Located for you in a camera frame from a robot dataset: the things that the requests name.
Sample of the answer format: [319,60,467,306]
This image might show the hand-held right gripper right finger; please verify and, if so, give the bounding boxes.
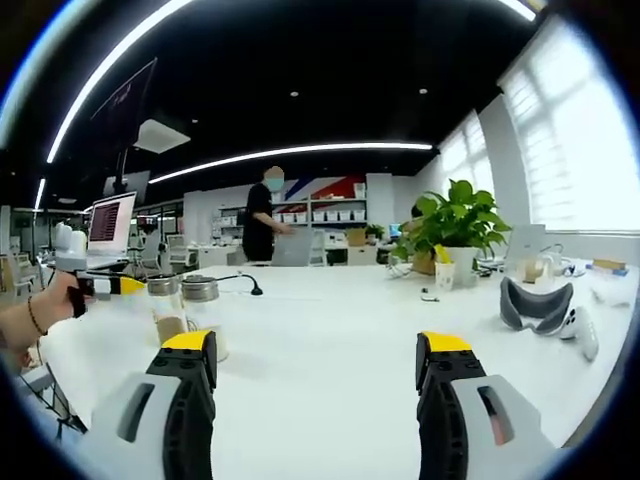
[416,330,557,480]

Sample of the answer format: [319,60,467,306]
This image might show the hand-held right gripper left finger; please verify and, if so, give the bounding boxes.
[82,328,219,480]

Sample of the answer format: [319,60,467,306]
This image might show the large seasoning bottle brown powder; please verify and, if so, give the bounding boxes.
[146,277,190,347]

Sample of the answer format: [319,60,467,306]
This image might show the large seasoning bottle white powder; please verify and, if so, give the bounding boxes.
[180,274,230,362]

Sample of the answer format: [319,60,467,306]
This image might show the person's left hand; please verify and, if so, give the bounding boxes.
[38,273,87,336]

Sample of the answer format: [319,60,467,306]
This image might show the white office chair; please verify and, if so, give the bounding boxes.
[138,230,164,272]
[166,234,192,267]

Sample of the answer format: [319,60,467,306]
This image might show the open white laptop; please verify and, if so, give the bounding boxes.
[82,191,139,271]

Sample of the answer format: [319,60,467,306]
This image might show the small hanging screen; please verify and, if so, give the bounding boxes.
[102,170,152,199]

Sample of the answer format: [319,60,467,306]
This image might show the ceiling air vent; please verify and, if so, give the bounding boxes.
[133,118,192,155]

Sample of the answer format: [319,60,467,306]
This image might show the grey headset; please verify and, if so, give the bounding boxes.
[499,275,576,337]

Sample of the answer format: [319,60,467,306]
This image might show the large dark hanging screen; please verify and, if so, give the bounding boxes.
[89,57,159,151]

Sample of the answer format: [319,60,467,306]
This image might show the white hand controller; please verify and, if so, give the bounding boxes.
[559,305,601,363]

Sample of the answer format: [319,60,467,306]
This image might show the white paper cup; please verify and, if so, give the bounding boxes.
[434,260,457,293]

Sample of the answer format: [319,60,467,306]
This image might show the grey office chair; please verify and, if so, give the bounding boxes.
[271,227,327,269]

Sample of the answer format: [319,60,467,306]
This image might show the white plant pot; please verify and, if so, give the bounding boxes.
[441,245,480,290]

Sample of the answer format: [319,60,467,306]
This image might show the long ceiling light strip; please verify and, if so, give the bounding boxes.
[147,142,435,185]
[46,0,537,164]

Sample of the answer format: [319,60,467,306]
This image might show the glass jar brown contents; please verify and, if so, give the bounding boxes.
[516,255,547,285]

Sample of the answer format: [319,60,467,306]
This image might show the brown paper bag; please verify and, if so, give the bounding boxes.
[411,248,439,277]

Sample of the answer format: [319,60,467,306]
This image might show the clear glass mug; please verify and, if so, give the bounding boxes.
[542,251,569,280]

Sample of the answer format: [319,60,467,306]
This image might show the white storage shelf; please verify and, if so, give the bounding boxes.
[214,197,370,237]

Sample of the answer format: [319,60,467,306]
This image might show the white crumpled plastic bag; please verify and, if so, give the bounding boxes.
[591,285,635,310]

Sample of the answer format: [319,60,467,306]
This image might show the silver laptop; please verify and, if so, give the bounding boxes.
[503,223,548,265]

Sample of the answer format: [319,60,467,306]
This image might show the row of white storage boxes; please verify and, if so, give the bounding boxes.
[272,182,368,224]

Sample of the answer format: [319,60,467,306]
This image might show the flat brown box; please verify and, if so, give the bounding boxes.
[591,257,630,277]

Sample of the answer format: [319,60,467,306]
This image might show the green leafy plant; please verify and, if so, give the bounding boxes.
[392,178,514,275]

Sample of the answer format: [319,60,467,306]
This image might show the window with white blinds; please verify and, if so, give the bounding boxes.
[435,110,496,224]
[497,17,640,236]

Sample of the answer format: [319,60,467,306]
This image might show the dark bead bracelet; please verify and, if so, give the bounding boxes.
[26,294,50,337]

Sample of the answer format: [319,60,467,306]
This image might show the black cable with plug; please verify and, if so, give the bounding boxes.
[212,272,266,298]

